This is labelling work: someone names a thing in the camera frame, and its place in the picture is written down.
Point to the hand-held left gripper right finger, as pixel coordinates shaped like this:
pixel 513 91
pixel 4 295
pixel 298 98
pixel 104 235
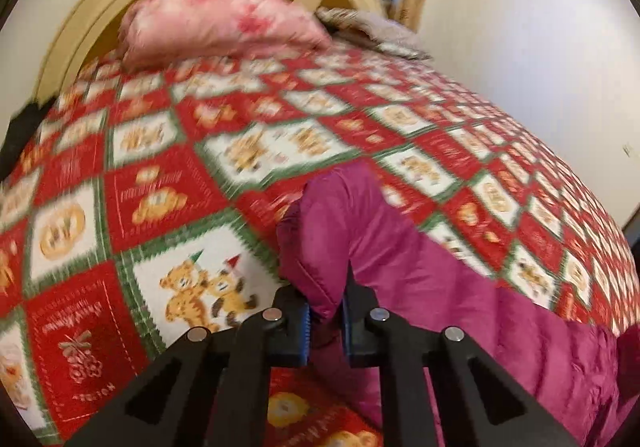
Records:
pixel 350 329

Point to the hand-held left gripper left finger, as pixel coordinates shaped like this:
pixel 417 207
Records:
pixel 301 333

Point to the magenta puffer jacket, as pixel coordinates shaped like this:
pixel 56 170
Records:
pixel 425 277

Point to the red printed bear bedspread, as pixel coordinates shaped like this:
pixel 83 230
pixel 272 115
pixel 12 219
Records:
pixel 165 187

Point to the grey striped cushion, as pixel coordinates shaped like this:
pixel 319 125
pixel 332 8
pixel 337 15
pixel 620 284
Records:
pixel 375 29

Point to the pink floral pillow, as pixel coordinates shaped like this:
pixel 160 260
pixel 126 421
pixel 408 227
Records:
pixel 220 24

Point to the dark object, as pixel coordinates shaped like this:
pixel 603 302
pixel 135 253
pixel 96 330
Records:
pixel 20 132

